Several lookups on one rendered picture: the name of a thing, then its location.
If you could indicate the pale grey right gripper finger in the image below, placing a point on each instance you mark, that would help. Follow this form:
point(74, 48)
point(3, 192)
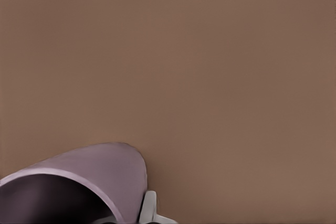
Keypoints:
point(149, 208)

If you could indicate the purple cup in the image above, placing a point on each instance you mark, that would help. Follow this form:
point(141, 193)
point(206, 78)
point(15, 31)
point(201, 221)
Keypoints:
point(110, 166)

